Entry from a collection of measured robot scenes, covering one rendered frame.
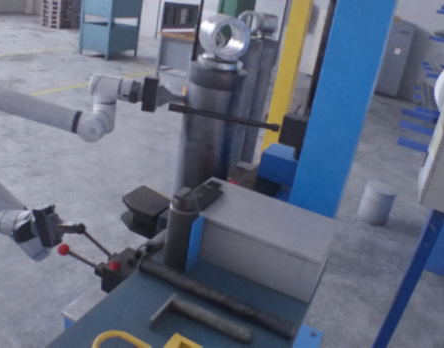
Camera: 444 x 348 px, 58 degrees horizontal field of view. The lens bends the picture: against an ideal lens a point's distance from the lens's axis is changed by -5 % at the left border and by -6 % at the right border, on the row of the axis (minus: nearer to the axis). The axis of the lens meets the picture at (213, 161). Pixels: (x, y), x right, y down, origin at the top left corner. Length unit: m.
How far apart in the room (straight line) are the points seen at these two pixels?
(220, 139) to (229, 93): 0.17
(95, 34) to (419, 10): 8.04
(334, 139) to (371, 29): 0.35
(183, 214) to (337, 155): 0.57
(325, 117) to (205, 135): 0.43
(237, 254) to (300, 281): 0.17
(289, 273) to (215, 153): 0.62
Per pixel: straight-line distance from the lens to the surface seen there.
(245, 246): 1.06
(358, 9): 1.29
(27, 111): 1.56
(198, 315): 0.94
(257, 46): 2.83
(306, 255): 1.02
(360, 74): 1.30
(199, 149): 1.51
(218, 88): 1.44
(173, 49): 7.65
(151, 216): 1.42
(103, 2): 9.40
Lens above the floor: 1.72
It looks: 22 degrees down
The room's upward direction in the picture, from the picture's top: 10 degrees clockwise
